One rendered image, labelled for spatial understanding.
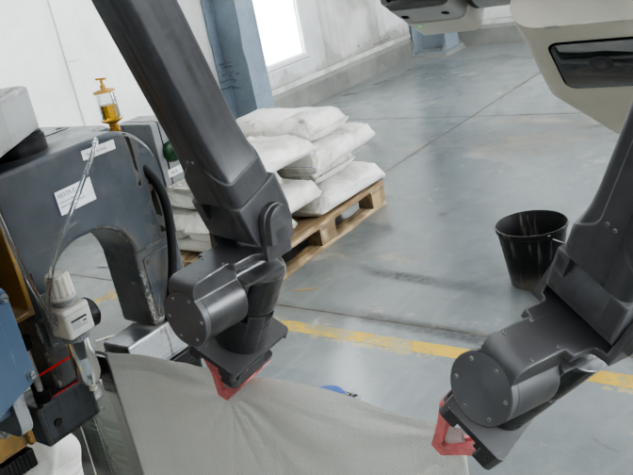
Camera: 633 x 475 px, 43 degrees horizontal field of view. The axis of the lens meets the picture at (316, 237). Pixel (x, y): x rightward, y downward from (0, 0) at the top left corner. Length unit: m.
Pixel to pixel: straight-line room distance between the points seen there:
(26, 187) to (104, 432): 0.98
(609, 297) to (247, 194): 0.34
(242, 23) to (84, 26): 1.31
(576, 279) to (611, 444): 1.97
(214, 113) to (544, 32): 0.40
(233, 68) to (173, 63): 6.31
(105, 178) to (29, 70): 4.81
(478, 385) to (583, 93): 0.51
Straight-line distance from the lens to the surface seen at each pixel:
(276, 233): 0.78
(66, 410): 1.06
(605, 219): 0.56
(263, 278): 0.81
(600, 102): 1.04
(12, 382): 0.72
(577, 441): 2.58
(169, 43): 0.70
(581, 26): 0.93
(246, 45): 6.77
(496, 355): 0.59
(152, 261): 1.12
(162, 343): 1.15
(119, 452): 1.88
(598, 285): 0.61
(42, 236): 1.01
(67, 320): 0.97
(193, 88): 0.72
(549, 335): 0.62
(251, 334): 0.86
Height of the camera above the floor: 1.52
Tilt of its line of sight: 20 degrees down
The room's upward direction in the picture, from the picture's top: 12 degrees counter-clockwise
